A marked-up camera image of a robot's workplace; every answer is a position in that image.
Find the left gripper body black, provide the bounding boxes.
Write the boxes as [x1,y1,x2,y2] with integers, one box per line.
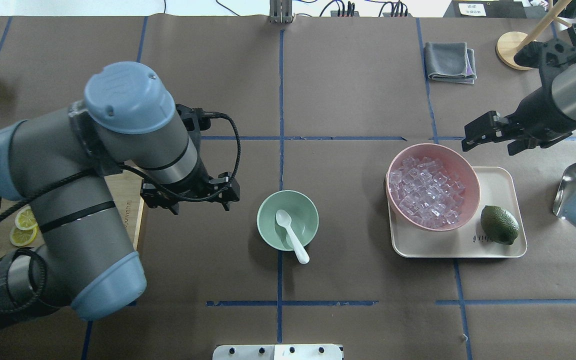
[142,165,212,199]

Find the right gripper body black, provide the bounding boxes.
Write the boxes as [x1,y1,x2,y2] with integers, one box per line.
[509,109,563,149]

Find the white plastic spoon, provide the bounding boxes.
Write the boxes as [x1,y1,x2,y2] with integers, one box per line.
[275,209,310,265]

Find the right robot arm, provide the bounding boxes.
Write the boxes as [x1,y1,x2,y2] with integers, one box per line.
[461,39,576,227]

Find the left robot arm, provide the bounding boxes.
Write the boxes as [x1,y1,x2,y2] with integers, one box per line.
[0,61,242,330]

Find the pink bowl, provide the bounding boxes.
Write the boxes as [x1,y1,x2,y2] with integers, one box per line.
[385,143,481,232]

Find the green ceramic bowl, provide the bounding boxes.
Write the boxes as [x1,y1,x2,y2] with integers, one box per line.
[256,190,320,252]

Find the clear ice cubes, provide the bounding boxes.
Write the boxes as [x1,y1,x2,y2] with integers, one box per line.
[387,156,466,229]

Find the wooden cutting board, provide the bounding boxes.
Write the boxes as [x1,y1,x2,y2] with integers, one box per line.
[0,172,146,258]

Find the beige plastic tray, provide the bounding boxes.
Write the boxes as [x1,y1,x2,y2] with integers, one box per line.
[389,166,528,259]

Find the folded grey cloth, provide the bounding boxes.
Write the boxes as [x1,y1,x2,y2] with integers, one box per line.
[423,42,477,85]

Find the wooden mug tree stand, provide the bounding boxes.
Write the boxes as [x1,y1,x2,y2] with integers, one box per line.
[495,0,572,71]

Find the green avocado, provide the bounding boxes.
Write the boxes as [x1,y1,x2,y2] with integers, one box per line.
[480,205,521,246]

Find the lemon slice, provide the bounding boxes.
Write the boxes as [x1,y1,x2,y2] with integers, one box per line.
[8,227,39,248]
[14,205,38,231]

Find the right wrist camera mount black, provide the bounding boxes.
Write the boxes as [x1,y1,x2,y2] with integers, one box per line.
[513,38,576,73]

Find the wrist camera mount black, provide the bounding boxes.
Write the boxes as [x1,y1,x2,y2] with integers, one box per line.
[175,104,220,137]
[513,38,576,73]

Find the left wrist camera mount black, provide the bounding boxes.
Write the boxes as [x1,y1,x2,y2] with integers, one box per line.
[175,104,220,137]

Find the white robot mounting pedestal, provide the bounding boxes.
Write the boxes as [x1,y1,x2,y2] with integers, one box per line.
[212,343,345,360]

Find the aluminium frame post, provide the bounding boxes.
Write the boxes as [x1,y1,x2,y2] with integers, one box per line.
[269,0,295,24]

